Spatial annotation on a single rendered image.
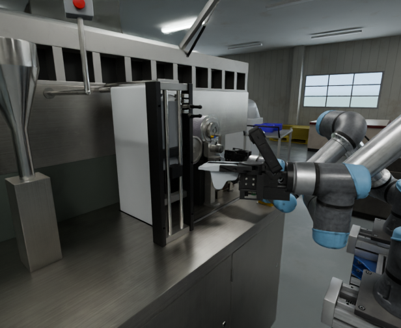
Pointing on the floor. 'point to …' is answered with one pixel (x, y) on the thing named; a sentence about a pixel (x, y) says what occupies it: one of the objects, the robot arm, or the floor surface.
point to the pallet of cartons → (301, 133)
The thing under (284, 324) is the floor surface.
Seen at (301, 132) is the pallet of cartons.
